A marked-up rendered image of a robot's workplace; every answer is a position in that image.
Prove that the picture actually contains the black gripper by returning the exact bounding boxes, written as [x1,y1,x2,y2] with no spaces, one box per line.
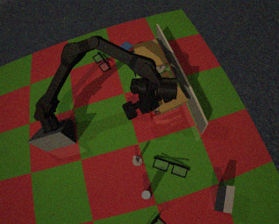
[122,94,172,120]

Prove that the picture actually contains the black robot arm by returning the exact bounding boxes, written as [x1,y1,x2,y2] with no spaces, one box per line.
[34,35,178,134]

